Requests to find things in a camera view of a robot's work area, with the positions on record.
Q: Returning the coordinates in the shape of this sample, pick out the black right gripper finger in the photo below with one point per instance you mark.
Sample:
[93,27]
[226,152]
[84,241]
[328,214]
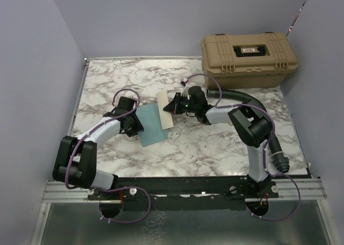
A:
[170,108]
[173,100]

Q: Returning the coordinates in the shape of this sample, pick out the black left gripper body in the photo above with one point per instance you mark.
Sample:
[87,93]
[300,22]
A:
[134,125]

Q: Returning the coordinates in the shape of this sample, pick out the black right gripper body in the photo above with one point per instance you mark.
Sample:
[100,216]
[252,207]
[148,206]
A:
[183,103]

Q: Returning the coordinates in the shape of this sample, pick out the light blue paper envelope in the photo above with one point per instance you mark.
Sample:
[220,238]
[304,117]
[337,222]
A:
[150,119]

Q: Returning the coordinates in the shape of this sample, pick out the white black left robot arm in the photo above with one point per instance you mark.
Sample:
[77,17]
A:
[76,161]

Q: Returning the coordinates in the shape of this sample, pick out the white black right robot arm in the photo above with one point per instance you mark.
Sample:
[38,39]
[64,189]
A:
[252,124]

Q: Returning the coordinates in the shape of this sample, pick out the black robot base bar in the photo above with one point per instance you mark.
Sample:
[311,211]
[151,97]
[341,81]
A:
[185,193]

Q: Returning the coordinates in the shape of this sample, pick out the tan plastic tool case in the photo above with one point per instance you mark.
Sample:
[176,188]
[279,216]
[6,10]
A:
[261,60]

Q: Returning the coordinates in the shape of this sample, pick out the aluminium rail frame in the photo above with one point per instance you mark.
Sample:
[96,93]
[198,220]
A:
[193,150]

